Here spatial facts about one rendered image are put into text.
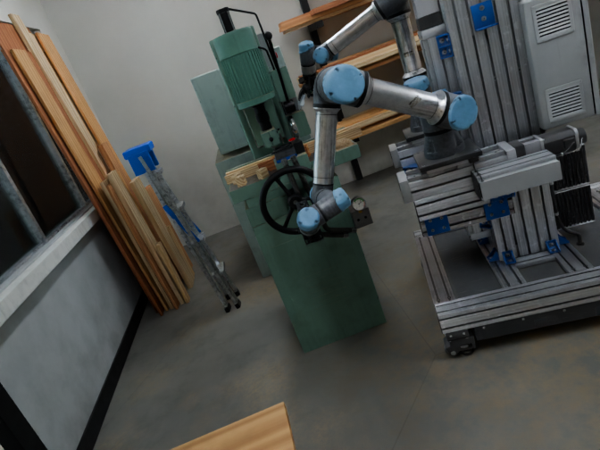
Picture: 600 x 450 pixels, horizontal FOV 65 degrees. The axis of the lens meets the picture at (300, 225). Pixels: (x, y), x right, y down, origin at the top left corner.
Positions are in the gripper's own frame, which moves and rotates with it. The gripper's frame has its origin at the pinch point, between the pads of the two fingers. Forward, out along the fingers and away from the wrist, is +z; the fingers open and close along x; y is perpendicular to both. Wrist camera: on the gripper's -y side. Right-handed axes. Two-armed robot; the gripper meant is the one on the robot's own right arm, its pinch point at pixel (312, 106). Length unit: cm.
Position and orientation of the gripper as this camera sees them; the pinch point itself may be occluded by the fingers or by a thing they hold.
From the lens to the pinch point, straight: 263.5
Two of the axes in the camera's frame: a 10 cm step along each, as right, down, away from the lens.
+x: 9.3, -3.2, 2.0
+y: 3.6, 5.6, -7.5
